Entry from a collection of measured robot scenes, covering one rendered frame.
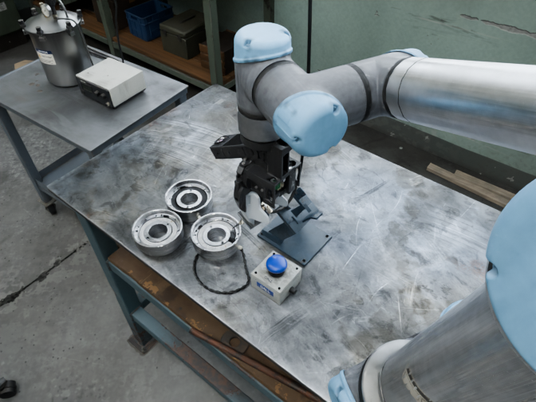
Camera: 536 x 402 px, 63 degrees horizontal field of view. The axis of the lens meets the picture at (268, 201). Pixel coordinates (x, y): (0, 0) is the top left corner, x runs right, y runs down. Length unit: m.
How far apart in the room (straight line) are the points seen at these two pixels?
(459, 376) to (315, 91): 0.31
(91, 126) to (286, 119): 1.12
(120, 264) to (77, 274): 0.76
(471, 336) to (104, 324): 1.62
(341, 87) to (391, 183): 0.60
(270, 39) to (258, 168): 0.22
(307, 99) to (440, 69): 0.14
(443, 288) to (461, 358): 0.58
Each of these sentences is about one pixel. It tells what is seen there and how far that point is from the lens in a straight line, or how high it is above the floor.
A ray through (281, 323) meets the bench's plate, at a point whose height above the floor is 0.80.
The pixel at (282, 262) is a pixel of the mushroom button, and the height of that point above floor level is 0.87.
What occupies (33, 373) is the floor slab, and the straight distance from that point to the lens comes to 1.85.
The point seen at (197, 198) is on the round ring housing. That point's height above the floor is 0.82.
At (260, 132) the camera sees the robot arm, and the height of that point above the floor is 1.16.
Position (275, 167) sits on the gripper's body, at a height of 1.09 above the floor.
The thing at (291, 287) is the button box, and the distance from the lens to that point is 0.85.
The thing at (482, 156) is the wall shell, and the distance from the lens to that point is 2.46.
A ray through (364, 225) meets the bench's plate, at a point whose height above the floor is 0.80.
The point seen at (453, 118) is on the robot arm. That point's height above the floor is 1.28.
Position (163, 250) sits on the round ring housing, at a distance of 0.92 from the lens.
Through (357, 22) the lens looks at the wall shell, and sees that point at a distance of 2.43.
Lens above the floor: 1.53
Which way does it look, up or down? 46 degrees down
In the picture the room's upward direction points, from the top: straight up
